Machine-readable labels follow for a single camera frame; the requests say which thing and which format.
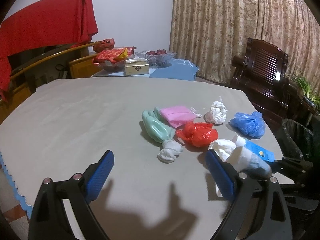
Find white blue plastic package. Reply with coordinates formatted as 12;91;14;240
208;138;273;198

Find blue tube white cap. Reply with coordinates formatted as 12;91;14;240
232;135;275;162

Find blue plastic bag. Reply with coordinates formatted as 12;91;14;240
229;111;266;139

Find white plastic bag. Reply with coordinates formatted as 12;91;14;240
204;96;228;125

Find red plastic bag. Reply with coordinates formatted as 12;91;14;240
93;38;115;53
176;121;219;147

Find pink cloth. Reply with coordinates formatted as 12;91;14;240
160;106;202;128

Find green glove white cuff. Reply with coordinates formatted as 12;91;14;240
142;107;183;164

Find black lined trash bin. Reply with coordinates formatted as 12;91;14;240
276;116;319;162

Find dark wooden side table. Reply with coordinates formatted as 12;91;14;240
287;96;319;130

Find green potted plant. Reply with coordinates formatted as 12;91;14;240
292;75;319;111

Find grey table cloth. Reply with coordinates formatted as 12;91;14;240
0;76;296;240

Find dark wooden armchair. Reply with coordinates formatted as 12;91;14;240
230;38;298;132

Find blue side table cloth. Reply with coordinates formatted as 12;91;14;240
91;59;199;81

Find beige patterned curtain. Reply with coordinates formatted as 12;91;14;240
170;0;319;92

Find glass fruit bowl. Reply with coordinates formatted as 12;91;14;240
135;49;177;67

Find red snack packages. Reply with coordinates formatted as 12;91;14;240
93;47;136;64

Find beige tissue box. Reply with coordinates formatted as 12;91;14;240
124;59;149;76

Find red plastic bag on cabinet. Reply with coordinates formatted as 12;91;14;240
93;38;115;53

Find red cloth cover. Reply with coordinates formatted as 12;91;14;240
1;0;98;99

